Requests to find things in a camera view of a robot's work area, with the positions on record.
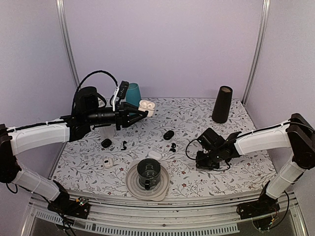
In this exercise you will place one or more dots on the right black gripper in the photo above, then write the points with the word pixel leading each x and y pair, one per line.
pixel 200 164

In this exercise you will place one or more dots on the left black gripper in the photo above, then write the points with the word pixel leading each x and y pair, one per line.
pixel 122 116

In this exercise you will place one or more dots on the cream earbud case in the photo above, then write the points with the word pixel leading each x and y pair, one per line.
pixel 145 105
pixel 108 163

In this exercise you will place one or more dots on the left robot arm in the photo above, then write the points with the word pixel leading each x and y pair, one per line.
pixel 86 114

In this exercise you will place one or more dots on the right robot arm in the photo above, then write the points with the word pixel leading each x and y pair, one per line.
pixel 295 134

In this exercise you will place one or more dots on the small black round case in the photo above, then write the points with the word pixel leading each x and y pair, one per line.
pixel 106 143

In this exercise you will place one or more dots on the black oval earbud case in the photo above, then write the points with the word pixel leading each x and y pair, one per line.
pixel 168 135

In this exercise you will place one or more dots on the teal vase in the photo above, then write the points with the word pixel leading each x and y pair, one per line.
pixel 133 95

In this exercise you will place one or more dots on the white ribbed vase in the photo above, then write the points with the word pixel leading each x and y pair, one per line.
pixel 106 132

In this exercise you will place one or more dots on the black stem earbud pair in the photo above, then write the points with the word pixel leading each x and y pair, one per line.
pixel 124 147

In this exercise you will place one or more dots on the dark brown vase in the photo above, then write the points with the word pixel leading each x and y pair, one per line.
pixel 222 105

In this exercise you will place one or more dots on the dark glass mug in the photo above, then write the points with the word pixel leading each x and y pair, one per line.
pixel 149 172

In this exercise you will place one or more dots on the grey ceramic plate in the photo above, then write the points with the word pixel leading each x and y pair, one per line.
pixel 157 194

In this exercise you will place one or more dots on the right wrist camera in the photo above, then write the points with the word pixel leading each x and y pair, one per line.
pixel 210 140

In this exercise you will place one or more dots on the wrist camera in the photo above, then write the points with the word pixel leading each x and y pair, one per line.
pixel 210 140
pixel 119 94

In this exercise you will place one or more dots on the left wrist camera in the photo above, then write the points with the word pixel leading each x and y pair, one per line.
pixel 119 94

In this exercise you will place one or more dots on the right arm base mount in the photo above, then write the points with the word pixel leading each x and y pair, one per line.
pixel 257 208

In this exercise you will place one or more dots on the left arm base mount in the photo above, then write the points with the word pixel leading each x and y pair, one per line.
pixel 78 208

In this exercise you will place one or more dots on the left aluminium frame post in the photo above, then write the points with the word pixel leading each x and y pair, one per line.
pixel 66 41

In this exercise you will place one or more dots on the aluminium frame post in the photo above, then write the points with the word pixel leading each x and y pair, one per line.
pixel 258 48
pixel 66 41

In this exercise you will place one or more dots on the right aluminium frame post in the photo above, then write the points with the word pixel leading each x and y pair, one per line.
pixel 258 48

